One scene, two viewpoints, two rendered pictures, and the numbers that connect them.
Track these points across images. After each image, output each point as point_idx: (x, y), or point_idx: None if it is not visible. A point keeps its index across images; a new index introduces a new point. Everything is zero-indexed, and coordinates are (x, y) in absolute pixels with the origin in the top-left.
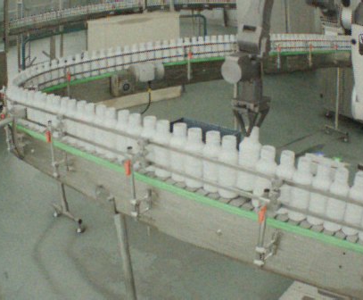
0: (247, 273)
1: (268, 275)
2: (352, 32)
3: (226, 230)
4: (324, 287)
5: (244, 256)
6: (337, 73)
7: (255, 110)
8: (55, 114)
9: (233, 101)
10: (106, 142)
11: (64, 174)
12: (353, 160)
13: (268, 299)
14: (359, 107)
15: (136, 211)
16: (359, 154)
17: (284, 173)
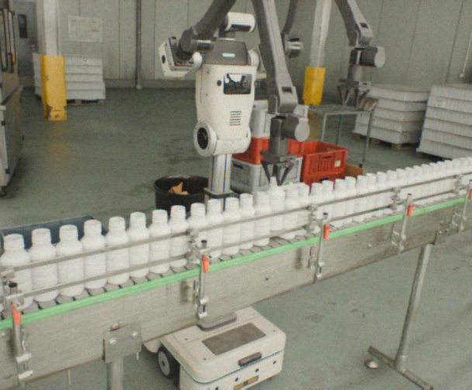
0: (70, 387)
1: (93, 371)
2: (216, 73)
3: (274, 271)
4: (345, 270)
5: (289, 285)
6: None
7: (290, 161)
8: None
9: (282, 159)
10: (123, 263)
11: (14, 370)
12: None
13: (134, 387)
14: (220, 144)
15: (205, 309)
16: None
17: (309, 200)
